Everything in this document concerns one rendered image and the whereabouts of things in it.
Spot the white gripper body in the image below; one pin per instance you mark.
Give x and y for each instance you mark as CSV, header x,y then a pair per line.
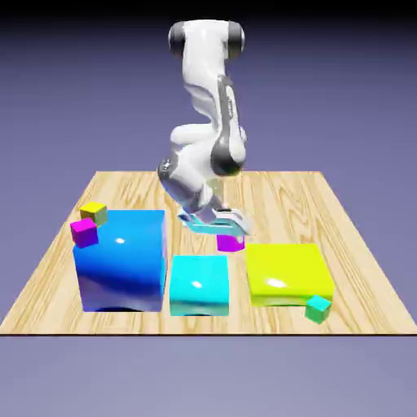
x,y
215,224

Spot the small magenta cube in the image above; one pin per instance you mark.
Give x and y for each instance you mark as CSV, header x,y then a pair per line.
x,y
229,243
84,232

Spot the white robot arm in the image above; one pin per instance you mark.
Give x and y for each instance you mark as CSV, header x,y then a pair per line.
x,y
203,81

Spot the small yellow cube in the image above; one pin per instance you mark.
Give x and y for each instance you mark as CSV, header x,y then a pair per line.
x,y
94,211

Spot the small green cube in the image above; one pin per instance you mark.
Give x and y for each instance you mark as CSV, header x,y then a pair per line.
x,y
317,309

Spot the large cyan box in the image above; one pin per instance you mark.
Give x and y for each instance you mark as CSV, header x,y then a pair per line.
x,y
198,283

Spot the large yellow box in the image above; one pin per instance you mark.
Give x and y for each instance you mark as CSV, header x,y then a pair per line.
x,y
286,272

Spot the large blue box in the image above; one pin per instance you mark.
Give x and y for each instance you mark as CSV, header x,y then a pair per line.
x,y
123,260

